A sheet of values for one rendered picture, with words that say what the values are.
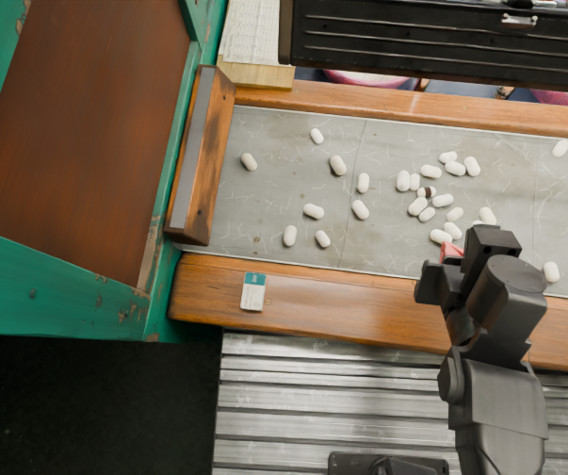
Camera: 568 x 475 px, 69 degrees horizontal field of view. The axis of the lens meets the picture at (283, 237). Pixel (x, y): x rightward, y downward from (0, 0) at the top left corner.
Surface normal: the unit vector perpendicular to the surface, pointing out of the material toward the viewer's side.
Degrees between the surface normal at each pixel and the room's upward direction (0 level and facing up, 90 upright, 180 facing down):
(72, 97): 90
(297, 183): 0
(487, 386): 17
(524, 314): 50
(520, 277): 40
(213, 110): 66
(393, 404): 0
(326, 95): 0
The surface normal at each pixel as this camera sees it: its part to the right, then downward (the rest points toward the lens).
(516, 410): 0.04, -0.52
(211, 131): 0.90, 0.02
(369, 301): -0.02, -0.25
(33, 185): 0.99, 0.11
